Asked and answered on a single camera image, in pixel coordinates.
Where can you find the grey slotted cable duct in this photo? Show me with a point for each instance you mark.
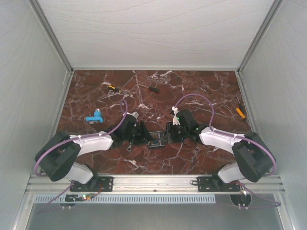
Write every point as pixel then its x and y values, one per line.
pixel 139 199

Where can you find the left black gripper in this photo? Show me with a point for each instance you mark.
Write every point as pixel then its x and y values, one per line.
pixel 144 136

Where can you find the black handle screwdriver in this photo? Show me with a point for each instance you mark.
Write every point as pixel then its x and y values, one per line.
pixel 150 88

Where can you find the silver combination wrench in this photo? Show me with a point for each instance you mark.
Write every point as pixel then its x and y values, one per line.
pixel 129 148

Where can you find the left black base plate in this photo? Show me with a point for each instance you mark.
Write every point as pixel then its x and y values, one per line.
pixel 99 183

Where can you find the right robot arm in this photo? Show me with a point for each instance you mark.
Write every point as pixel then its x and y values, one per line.
pixel 253 158

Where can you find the orange handle screwdriver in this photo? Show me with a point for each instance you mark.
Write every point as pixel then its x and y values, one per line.
pixel 241 113

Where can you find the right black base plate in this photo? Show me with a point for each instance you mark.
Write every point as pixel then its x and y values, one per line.
pixel 214 184

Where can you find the thin black screwdriver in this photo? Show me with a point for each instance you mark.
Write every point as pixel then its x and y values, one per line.
pixel 241 107

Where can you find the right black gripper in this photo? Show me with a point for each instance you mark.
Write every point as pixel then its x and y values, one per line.
pixel 169 136

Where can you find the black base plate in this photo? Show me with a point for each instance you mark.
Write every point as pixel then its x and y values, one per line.
pixel 214 184
pixel 99 183

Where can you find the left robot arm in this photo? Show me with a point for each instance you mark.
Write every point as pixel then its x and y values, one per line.
pixel 56 160

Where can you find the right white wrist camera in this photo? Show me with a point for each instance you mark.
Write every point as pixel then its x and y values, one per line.
pixel 175 120

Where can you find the yellow black small screwdriver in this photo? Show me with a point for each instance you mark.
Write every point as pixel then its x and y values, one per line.
pixel 113 88

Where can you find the black fuse box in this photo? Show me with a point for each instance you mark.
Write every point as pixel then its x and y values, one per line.
pixel 157 140

